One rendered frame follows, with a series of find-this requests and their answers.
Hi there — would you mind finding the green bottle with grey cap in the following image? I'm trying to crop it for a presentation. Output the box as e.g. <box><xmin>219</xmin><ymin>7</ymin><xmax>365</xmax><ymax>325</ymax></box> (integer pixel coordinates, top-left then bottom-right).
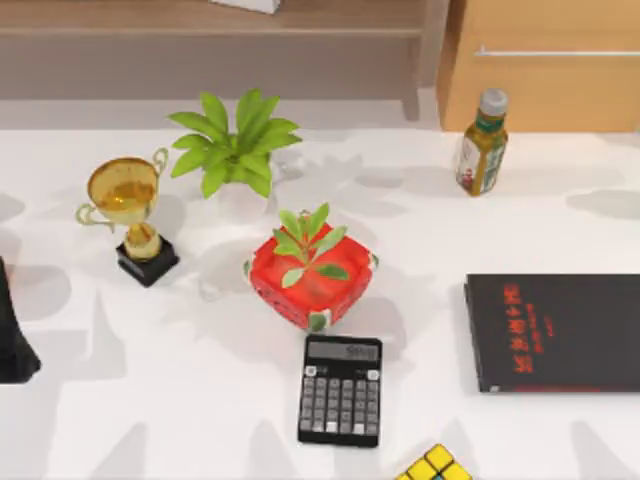
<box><xmin>454</xmin><ymin>88</ymin><xmax>510</xmax><ymax>197</ymax></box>

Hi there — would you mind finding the long metal handle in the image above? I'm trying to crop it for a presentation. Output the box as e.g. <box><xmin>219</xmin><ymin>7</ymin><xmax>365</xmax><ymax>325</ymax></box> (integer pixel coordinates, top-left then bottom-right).
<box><xmin>474</xmin><ymin>44</ymin><xmax>640</xmax><ymax>58</ymax></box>

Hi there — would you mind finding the black book with red lettering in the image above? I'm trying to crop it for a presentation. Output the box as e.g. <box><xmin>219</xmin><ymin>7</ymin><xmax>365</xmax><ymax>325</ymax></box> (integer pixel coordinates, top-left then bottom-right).
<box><xmin>463</xmin><ymin>273</ymin><xmax>640</xmax><ymax>395</ymax></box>

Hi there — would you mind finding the open wooden shelf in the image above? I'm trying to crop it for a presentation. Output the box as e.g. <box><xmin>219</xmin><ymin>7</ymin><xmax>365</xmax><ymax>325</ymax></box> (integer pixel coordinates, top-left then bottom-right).
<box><xmin>0</xmin><ymin>0</ymin><xmax>451</xmax><ymax>122</ymax></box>

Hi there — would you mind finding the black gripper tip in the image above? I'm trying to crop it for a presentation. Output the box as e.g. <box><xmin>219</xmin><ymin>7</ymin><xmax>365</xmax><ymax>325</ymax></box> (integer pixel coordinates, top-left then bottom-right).
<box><xmin>0</xmin><ymin>256</ymin><xmax>43</xmax><ymax>385</ymax></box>

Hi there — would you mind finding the black calculator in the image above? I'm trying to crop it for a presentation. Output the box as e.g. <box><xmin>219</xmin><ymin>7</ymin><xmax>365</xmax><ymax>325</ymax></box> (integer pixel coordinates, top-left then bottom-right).
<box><xmin>297</xmin><ymin>334</ymin><xmax>384</xmax><ymax>449</ymax></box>

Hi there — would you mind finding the plant in red pot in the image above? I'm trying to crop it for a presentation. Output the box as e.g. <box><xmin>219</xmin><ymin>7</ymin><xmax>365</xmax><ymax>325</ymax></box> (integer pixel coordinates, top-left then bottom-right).
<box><xmin>242</xmin><ymin>202</ymin><xmax>380</xmax><ymax>334</ymax></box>

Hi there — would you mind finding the yellow puzzle cube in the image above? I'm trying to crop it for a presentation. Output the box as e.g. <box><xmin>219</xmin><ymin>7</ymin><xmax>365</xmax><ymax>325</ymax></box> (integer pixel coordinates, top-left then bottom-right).
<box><xmin>393</xmin><ymin>443</ymin><xmax>474</xmax><ymax>480</ymax></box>

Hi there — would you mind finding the green plant in white pot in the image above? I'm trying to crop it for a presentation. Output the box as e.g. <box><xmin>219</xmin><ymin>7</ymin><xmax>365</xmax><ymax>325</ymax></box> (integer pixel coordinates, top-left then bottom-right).
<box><xmin>166</xmin><ymin>88</ymin><xmax>304</xmax><ymax>220</ymax></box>

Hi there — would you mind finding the gold trophy with black base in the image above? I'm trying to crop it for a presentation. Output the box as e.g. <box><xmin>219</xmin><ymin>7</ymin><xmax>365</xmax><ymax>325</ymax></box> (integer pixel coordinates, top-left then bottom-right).
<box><xmin>75</xmin><ymin>147</ymin><xmax>181</xmax><ymax>289</ymax></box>

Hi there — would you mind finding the pale wooden cupboard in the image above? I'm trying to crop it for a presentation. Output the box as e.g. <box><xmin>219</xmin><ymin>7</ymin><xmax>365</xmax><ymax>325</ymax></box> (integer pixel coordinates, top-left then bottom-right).
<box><xmin>435</xmin><ymin>0</ymin><xmax>640</xmax><ymax>134</ymax></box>

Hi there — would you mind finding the white box on shelf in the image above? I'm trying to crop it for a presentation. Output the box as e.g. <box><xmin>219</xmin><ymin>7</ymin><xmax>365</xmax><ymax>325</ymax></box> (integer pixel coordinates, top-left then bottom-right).
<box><xmin>208</xmin><ymin>0</ymin><xmax>282</xmax><ymax>15</ymax></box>

